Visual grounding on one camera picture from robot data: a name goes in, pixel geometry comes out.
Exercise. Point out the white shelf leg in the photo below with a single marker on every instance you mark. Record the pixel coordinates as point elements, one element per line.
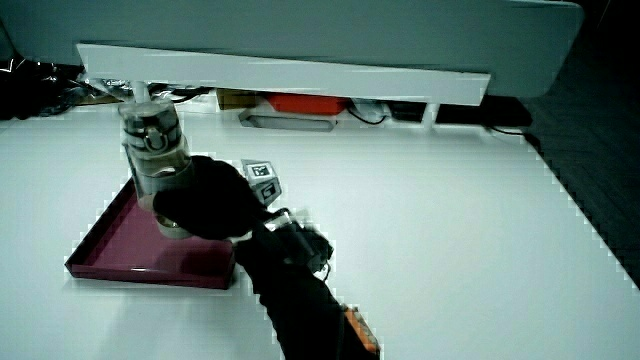
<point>140,92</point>
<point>431,114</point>

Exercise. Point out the large white back panel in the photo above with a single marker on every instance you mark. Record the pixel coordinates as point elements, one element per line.
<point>300,25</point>

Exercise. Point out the grey flat frame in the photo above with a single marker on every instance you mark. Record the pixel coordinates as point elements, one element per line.
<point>250,119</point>

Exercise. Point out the white raised shelf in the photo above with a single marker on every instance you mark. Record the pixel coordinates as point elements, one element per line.
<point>280,75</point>

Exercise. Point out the maroon tray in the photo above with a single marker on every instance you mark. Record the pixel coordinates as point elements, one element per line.
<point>130,247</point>

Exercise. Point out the brown cardboard box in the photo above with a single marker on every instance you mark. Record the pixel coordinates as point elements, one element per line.
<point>235,99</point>

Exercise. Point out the orange box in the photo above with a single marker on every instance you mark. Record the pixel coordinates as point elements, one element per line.
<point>307,103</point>

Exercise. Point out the person's right hand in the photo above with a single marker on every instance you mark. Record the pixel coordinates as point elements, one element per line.
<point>215,205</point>

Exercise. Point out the clear plastic bottle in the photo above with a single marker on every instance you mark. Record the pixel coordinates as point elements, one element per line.
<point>152,150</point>

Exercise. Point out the small black device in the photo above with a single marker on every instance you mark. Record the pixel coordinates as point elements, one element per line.
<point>406,111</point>

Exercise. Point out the long black box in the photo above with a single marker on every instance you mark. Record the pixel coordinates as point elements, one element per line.
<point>495,114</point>

